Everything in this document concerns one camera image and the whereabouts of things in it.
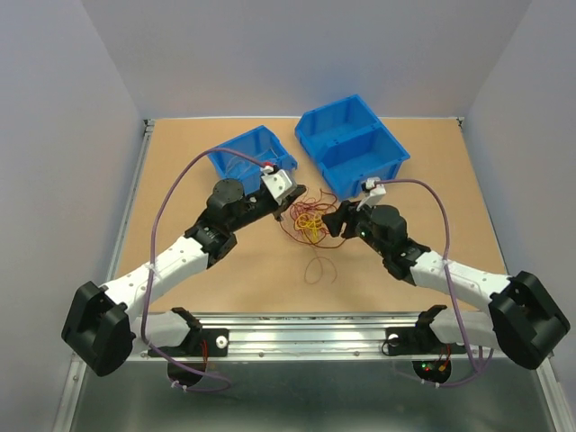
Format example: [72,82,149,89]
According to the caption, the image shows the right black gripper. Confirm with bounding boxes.
[321,195,389,257]

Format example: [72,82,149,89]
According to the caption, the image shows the yellow wires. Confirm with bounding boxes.
[292,211,326,244]

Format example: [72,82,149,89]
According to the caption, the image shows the red wires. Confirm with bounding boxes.
[278,191,350,252]

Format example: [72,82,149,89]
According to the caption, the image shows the small blue plastic bin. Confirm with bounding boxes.
[208,125,298,191]

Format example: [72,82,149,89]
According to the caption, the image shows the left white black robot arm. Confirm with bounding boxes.
[61,170,306,376]

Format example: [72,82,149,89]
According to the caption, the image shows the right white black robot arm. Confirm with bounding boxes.
[322,201,571,370]

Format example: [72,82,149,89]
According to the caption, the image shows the large blue divided bin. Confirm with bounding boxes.
[294,94,410,201]

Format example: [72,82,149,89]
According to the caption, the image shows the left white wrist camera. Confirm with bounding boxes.
[260,166,297,204]

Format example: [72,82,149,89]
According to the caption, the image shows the loose red wire loop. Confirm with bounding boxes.
[304,255,338,285]

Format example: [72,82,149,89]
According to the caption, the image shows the aluminium extrusion rail frame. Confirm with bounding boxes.
[62,114,574,431]

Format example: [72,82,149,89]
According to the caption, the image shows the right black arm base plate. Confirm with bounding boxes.
[381,327,466,356]

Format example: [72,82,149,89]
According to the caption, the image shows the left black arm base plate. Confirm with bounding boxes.
[159,328,230,358]

